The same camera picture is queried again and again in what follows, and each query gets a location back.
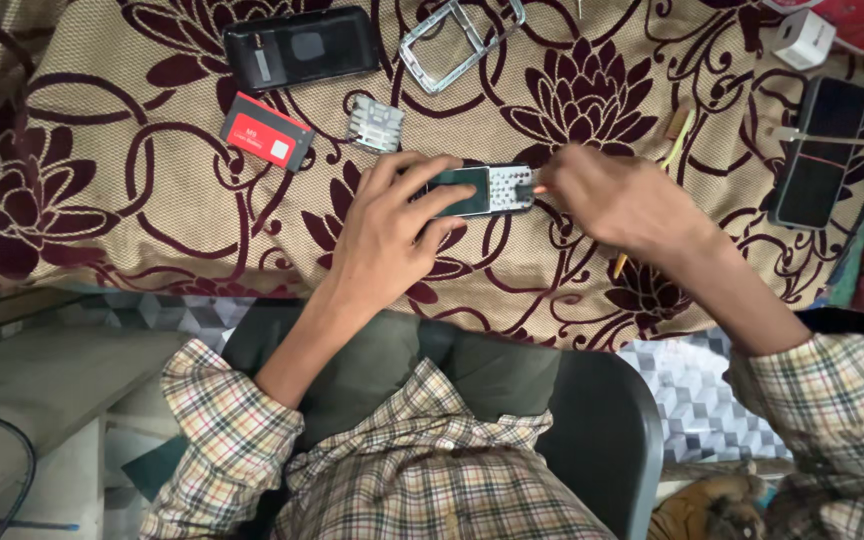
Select black keypad phone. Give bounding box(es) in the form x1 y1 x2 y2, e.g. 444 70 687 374
409 161 540 221

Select black smartphone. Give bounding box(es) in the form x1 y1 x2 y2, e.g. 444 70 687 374
767 75 864 231

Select white charger adapter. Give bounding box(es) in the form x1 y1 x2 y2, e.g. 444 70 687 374
771 8 837 72

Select person's right hand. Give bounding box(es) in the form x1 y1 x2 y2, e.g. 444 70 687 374
535 144 712 261

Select dark green trousers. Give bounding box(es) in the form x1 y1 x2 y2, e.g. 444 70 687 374
221 298 563 453

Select beige plaid shirt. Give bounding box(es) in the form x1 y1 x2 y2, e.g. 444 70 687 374
138 333 864 540

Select clear silver phone frame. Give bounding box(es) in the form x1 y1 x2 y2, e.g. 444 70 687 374
399 0 528 96

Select person's left hand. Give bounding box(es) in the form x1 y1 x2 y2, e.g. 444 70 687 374
324 152 479 302

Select black phone back cover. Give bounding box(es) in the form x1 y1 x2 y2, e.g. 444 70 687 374
222 6 381 96

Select yellow handled screwdriver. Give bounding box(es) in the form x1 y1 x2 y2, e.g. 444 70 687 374
531 182 633 281

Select red box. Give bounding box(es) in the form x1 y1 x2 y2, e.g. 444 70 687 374
762 0 864 55

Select pale wooden bench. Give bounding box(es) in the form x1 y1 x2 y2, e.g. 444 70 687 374
0 288 195 540

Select yellow toothbrush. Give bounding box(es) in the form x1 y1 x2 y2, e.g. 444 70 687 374
660 105 697 171

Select grey plastic chair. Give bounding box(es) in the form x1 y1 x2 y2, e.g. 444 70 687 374
120 348 665 540

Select red black phone battery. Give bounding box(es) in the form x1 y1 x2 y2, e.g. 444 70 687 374
219 90 318 174

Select cream maroon floral cloth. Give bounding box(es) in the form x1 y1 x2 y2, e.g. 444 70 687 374
0 0 864 354

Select white phone keypad membrane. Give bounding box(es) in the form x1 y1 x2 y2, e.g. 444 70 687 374
346 94 406 154

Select blue pen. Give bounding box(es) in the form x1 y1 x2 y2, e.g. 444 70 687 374
0 518 81 533

